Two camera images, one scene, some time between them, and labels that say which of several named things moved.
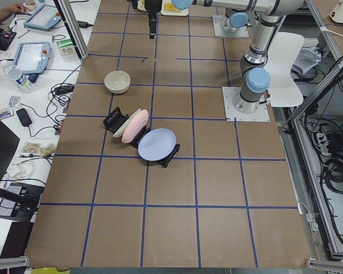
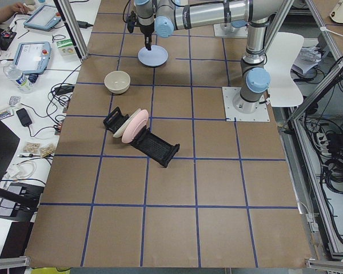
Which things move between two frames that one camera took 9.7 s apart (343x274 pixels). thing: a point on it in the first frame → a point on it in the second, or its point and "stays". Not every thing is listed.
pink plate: [135, 126] stays
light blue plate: [157, 144] → [157, 56]
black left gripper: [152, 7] → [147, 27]
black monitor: [3, 145] stays
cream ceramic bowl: [117, 81] stays
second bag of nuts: [47, 150] stays
